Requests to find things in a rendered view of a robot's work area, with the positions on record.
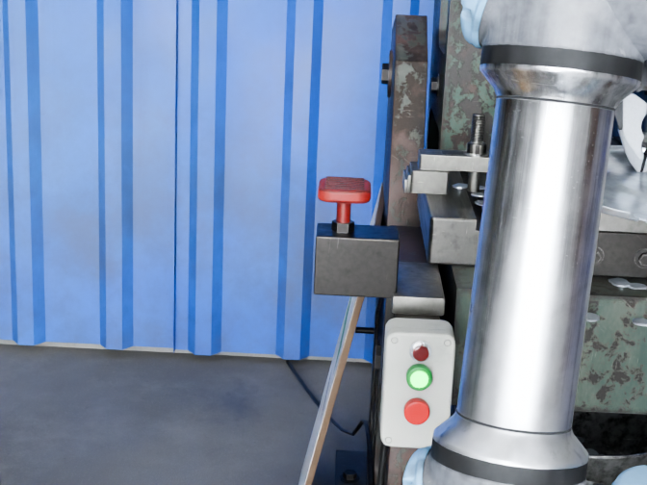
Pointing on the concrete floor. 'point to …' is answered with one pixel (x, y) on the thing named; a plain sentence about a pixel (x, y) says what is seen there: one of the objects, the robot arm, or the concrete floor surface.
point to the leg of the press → (410, 72)
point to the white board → (336, 370)
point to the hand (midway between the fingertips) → (643, 162)
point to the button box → (394, 368)
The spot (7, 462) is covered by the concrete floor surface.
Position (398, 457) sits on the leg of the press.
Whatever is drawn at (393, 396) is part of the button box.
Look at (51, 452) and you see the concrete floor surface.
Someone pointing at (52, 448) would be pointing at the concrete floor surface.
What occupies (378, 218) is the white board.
